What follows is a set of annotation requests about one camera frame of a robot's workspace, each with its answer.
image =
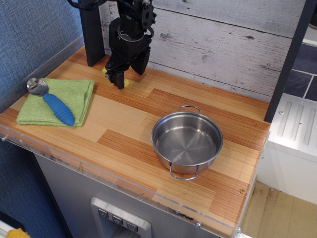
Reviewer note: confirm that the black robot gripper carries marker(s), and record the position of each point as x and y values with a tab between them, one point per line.
126	52

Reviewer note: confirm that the yellow ridged stick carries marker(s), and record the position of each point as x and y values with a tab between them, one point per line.
106	73

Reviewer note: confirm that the stainless steel pot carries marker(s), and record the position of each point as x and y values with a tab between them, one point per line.
186	142

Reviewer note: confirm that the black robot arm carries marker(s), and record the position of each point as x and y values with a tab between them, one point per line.
136	16

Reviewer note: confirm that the green folded cloth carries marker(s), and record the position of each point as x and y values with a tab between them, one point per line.
75	94

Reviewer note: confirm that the clear acrylic edge guard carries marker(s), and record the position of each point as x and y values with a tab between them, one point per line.
86	168

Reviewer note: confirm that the silver dispenser button panel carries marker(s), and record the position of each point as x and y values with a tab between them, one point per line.
114	222

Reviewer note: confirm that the white toy sink unit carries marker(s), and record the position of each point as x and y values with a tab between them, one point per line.
289	160

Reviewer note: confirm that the yellow black object corner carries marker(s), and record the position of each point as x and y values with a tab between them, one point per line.
7	231

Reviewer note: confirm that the black left frame post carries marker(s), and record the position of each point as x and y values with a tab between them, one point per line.
92	34

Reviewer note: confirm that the black frame post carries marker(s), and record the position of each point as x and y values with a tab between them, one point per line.
92	34
298	37

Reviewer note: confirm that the blue handled metal scoop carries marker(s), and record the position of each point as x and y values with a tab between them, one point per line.
38	87

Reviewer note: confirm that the black right frame post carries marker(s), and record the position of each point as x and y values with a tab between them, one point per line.
298	37

